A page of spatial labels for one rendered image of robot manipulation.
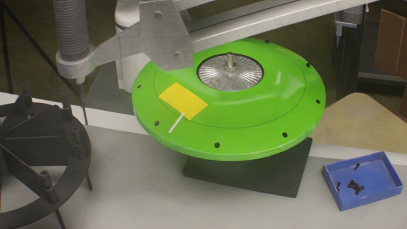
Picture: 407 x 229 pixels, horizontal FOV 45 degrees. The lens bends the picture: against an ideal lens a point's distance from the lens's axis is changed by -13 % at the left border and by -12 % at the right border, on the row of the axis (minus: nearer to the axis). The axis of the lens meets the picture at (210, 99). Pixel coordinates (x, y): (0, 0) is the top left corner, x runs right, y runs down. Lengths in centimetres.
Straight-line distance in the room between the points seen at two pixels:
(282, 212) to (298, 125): 16
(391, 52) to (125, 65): 81
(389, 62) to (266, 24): 108
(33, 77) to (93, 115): 189
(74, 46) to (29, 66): 247
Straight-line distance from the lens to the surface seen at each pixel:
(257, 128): 79
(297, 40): 311
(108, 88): 128
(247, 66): 89
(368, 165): 99
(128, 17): 113
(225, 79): 86
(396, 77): 243
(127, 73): 121
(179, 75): 87
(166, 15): 57
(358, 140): 150
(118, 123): 107
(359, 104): 163
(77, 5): 59
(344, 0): 60
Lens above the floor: 159
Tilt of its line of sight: 37 degrees down
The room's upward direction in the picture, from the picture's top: 1 degrees counter-clockwise
